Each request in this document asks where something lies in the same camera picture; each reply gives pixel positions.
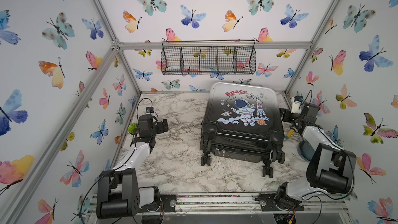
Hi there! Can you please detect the silver black space suitcase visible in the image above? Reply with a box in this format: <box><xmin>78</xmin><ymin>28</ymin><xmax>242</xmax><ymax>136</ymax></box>
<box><xmin>200</xmin><ymin>83</ymin><xmax>286</xmax><ymax>178</ymax></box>

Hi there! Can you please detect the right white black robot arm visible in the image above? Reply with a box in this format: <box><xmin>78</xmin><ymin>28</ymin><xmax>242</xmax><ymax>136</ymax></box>
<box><xmin>255</xmin><ymin>102</ymin><xmax>356</xmax><ymax>211</ymax></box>

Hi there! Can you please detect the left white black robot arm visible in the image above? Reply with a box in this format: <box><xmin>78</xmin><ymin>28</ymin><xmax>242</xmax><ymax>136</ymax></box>
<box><xmin>93</xmin><ymin>114</ymin><xmax>169</xmax><ymax>219</ymax></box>

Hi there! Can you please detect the small succulent in white pot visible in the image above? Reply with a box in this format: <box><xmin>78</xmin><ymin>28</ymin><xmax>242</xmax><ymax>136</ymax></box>
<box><xmin>128</xmin><ymin>123</ymin><xmax>140</xmax><ymax>136</ymax></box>

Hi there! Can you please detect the blue yellow garden rake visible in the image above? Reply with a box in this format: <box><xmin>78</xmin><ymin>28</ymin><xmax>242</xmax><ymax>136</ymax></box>
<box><xmin>285</xmin><ymin>129</ymin><xmax>295</xmax><ymax>140</ymax></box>

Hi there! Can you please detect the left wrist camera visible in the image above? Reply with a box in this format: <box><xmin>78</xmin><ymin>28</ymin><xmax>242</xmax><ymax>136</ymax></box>
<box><xmin>146</xmin><ymin>106</ymin><xmax>156</xmax><ymax>115</ymax></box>

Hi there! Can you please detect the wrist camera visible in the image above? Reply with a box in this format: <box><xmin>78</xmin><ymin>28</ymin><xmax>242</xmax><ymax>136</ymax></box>
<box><xmin>146</xmin><ymin>106</ymin><xmax>156</xmax><ymax>115</ymax></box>
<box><xmin>291</xmin><ymin>95</ymin><xmax>304</xmax><ymax>114</ymax></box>

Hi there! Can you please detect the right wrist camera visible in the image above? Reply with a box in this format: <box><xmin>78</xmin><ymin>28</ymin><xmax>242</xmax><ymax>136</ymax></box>
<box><xmin>291</xmin><ymin>95</ymin><xmax>304</xmax><ymax>114</ymax></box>

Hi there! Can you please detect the black wire wall basket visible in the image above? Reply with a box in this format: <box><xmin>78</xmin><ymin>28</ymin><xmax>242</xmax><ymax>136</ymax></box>
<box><xmin>157</xmin><ymin>40</ymin><xmax>257</xmax><ymax>76</ymax></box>

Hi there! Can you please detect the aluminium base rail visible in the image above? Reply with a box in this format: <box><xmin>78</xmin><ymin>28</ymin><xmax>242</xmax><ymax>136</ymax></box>
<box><xmin>83</xmin><ymin>192</ymin><xmax>350</xmax><ymax>216</ymax></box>

